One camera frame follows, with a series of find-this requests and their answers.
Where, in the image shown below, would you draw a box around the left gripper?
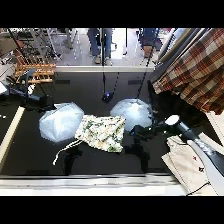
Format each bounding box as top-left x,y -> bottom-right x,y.
32,94 -> 57,112

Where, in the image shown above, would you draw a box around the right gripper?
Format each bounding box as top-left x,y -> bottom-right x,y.
129,124 -> 155,138

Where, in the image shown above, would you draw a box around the white green floral shorts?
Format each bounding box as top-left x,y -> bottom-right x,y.
52,114 -> 127,166

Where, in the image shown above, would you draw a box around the cream garment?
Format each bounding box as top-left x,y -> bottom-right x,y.
161,132 -> 224,196

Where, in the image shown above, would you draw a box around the person's legs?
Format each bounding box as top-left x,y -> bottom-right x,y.
87,28 -> 114,66

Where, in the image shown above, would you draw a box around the red checked shirt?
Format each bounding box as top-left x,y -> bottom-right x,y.
152,28 -> 224,116

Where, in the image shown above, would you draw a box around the black cable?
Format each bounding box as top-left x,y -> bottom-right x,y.
185,180 -> 212,196

